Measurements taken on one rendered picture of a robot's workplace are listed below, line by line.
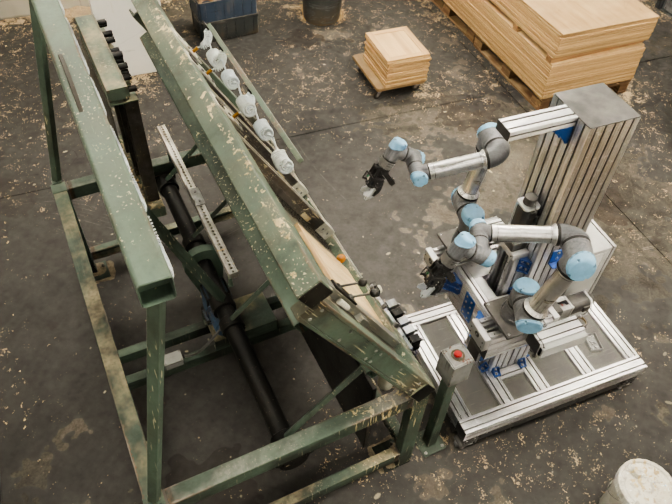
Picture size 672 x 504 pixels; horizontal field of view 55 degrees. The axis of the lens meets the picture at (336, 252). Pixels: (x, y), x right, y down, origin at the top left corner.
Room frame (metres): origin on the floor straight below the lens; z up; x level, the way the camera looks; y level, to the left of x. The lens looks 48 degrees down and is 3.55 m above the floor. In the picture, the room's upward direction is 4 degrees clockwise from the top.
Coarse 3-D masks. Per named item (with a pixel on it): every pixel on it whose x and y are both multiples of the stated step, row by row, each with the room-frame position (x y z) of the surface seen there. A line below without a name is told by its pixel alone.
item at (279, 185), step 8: (248, 88) 2.29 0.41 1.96; (248, 96) 2.30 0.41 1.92; (216, 104) 2.19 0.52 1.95; (224, 104) 2.28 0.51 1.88; (224, 112) 2.19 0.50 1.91; (240, 112) 2.28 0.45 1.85; (248, 112) 2.28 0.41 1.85; (232, 120) 2.21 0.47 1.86; (240, 128) 2.22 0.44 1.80; (240, 136) 2.28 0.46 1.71; (248, 144) 2.30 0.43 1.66; (256, 152) 2.32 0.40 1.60; (256, 160) 2.28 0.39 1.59; (264, 160) 2.33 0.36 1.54; (264, 168) 2.29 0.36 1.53; (272, 168) 2.35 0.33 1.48; (264, 176) 2.29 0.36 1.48; (272, 176) 2.31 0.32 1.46; (280, 176) 2.37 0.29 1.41; (272, 184) 2.31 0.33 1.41; (280, 184) 2.33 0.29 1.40; (288, 184) 2.39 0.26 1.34; (280, 192) 2.33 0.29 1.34; (288, 192) 2.35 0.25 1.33; (296, 192) 2.41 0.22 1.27; (288, 200) 2.35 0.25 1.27; (296, 200) 2.37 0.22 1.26; (304, 200) 2.44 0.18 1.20; (296, 208) 2.37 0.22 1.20; (304, 208) 2.39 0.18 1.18; (312, 208) 2.46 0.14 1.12; (312, 216) 2.42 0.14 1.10; (320, 216) 2.48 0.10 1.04; (312, 224) 2.42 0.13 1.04; (320, 224) 2.44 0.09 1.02; (328, 224) 2.49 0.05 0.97; (320, 232) 2.44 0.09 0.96; (328, 232) 2.46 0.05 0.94
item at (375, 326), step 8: (328, 280) 1.62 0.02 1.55; (336, 296) 1.61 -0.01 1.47; (344, 296) 1.63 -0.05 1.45; (352, 304) 1.65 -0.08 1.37; (352, 312) 1.65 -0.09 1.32; (360, 312) 1.67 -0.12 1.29; (368, 320) 1.69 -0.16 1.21; (376, 320) 1.76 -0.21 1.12; (376, 328) 1.72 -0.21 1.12; (384, 328) 1.76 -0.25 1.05; (384, 336) 1.74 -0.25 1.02; (392, 336) 1.77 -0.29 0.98; (392, 344) 1.77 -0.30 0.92
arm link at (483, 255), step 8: (480, 240) 1.83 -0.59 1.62; (488, 240) 1.85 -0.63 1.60; (480, 248) 1.78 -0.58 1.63; (488, 248) 1.80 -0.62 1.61; (472, 256) 1.75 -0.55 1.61; (480, 256) 1.75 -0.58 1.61; (488, 256) 1.76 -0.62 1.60; (496, 256) 1.77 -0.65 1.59; (480, 264) 1.75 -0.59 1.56; (488, 264) 1.74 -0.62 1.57
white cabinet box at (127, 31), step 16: (96, 0) 5.14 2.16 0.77; (112, 0) 5.19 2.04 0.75; (128, 0) 5.25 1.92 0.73; (96, 16) 5.13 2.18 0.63; (112, 16) 5.18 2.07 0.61; (128, 16) 5.23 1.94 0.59; (128, 32) 5.22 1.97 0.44; (144, 32) 5.28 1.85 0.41; (128, 48) 5.21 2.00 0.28; (144, 48) 5.27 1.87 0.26; (128, 64) 5.20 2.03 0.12; (144, 64) 5.26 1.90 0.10
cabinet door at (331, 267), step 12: (300, 228) 2.07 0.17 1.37; (312, 240) 2.08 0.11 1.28; (312, 252) 1.93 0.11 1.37; (324, 252) 2.10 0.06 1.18; (324, 264) 1.88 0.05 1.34; (336, 264) 2.12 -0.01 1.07; (336, 276) 1.90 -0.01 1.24; (348, 276) 2.13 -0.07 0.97; (348, 288) 1.91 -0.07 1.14; (360, 300) 1.92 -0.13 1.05; (372, 312) 1.93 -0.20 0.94
